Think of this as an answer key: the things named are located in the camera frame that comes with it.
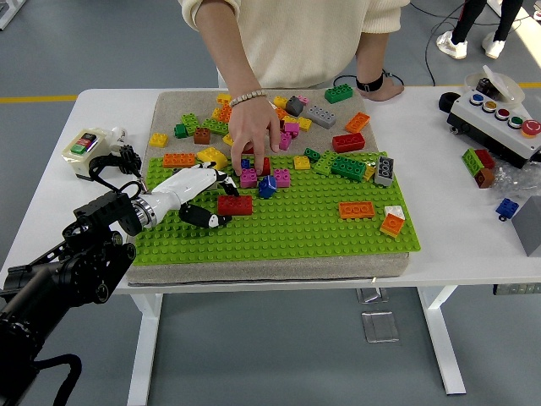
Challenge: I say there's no person's left hand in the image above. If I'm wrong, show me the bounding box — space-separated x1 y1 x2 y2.
358 82 405 102

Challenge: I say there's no person's right hand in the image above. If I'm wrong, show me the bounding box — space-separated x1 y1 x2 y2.
227 95 282 178

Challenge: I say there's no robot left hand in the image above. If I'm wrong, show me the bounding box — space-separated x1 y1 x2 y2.
147 162 241 230

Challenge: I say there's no red two-by-four brick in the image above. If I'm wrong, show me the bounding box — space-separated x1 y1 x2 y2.
331 132 366 154
216 194 254 217

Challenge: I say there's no orange two-by-four brick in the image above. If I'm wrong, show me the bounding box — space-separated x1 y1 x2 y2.
162 152 197 169
337 200 376 221
344 112 371 134

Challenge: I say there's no lime green two-by-four brick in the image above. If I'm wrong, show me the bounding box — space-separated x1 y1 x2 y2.
200 118 232 136

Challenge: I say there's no yellow curved brick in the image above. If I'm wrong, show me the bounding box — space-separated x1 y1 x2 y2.
196 146 229 170

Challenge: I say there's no dark green two-by-four brick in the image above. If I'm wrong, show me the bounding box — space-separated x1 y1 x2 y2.
330 155 368 183
324 82 355 105

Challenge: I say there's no dark grey sloped brick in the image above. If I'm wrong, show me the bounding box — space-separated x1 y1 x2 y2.
284 96 305 117

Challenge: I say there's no grey two-by-four brick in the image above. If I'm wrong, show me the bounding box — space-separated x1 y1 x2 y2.
373 155 396 188
304 104 337 129

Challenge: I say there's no green studded baseplate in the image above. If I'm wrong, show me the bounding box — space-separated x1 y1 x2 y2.
131 151 424 266

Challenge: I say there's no orange and yellow brick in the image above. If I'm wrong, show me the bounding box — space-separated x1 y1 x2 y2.
379 213 403 238

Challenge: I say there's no blue brick with keyring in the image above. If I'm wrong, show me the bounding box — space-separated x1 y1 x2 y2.
495 197 520 222

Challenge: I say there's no black wristband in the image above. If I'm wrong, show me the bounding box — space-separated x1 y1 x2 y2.
355 70 386 92

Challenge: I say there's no black gear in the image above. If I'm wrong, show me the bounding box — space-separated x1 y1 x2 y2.
117 145 143 174

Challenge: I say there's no person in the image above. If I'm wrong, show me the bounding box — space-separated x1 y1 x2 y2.
179 0 411 90

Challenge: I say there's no white push-button control box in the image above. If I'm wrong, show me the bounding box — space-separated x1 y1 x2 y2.
446 91 541 169

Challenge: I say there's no clear plastic container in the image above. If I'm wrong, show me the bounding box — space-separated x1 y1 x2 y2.
463 64 526 107

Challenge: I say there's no clear plastic bag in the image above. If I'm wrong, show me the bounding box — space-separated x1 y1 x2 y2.
489 162 541 202

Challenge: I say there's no white table leg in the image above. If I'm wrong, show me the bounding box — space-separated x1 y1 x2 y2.
126 293 164 406
416 286 467 397

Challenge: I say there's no grey box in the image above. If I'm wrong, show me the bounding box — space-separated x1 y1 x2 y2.
510 195 541 258

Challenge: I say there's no small clear plastic case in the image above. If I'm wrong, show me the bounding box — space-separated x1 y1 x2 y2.
356 287 384 304

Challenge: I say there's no large clear plastic case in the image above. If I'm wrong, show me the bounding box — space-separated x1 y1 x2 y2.
361 311 401 343

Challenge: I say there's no table height control panel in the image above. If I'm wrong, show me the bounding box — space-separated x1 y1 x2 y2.
492 283 541 296

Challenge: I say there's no black floor cable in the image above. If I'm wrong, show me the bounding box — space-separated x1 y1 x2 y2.
332 69 406 89
424 0 470 87

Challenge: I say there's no bead bracelet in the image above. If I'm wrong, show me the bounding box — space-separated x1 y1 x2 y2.
228 88 268 107

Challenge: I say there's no black ring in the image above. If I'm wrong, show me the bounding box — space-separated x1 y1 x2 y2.
438 91 462 114

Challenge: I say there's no beige switch box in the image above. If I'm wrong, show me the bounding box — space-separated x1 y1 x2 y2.
62 126 114 182

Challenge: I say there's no white desk frame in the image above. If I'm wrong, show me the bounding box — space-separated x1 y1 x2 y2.
0 0 23 31

